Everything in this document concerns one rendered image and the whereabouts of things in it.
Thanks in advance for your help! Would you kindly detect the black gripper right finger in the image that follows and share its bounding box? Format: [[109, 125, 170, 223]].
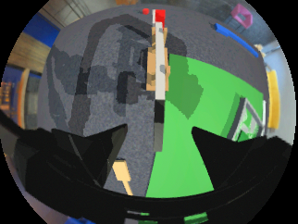
[[191, 126, 266, 190]]

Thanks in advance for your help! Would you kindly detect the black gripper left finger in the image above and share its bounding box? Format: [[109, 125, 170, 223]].
[[52, 123, 128, 188]]

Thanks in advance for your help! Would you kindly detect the green flat mat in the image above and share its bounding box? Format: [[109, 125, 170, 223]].
[[145, 54, 264, 198]]

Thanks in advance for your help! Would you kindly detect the red putter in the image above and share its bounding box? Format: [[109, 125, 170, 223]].
[[152, 8, 167, 152]]

